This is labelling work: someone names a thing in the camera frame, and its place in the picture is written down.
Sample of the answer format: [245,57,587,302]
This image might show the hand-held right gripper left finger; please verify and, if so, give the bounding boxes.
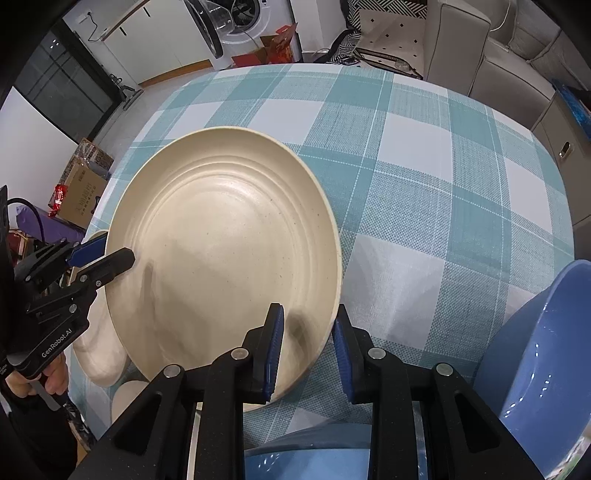
[69,303,284,480]

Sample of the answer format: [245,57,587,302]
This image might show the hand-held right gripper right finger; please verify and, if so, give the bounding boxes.
[333,305,550,480]

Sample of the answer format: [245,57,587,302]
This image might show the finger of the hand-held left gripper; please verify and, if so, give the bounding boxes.
[25,234,109,287]
[25,248,136,317]

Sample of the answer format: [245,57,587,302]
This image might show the small cream bowl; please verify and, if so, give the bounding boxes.
[111,379,151,423]

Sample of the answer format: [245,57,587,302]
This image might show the blue bowl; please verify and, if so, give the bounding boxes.
[475,260,591,480]
[242,421,377,480]

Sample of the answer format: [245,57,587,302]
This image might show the large cream plate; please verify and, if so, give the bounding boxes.
[104,128,343,413]

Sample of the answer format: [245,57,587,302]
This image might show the person's left hand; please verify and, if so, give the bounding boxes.
[7,357,70,398]

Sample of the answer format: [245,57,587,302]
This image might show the brown cardboard box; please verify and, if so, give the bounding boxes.
[60,159,109,229]

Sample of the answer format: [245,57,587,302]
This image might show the red snack packet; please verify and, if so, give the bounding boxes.
[48,184,68,217]

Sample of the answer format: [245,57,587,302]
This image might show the person's dark clothing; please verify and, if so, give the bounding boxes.
[0,392,79,480]

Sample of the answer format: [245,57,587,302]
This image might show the printed cardboard box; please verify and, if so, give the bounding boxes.
[76,137,115,178]

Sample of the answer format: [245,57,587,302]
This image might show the floor mop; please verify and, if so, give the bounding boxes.
[111,74,144,112]

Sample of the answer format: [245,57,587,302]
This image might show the black glass door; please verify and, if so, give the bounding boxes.
[11,23,116,144]

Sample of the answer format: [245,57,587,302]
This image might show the white kitchen cabinets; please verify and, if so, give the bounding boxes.
[62,0,218,88]

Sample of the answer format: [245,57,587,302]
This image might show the red cardboard box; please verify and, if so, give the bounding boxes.
[231,23,301,69]

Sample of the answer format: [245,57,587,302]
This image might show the white washing machine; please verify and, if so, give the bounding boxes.
[184,0,303,72]

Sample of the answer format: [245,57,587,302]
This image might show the grey nightstand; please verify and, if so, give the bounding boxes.
[530,95,591,227]

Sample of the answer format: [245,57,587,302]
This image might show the black white patterned rug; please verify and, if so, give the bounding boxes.
[323,0,428,79]

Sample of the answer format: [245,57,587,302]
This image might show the grey sofa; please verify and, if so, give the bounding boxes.
[422,0,591,121]

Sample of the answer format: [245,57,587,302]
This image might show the blue plastic packet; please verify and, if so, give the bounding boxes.
[551,78,591,130]

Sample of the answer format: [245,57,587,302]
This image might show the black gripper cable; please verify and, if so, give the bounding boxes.
[7,198,47,243]

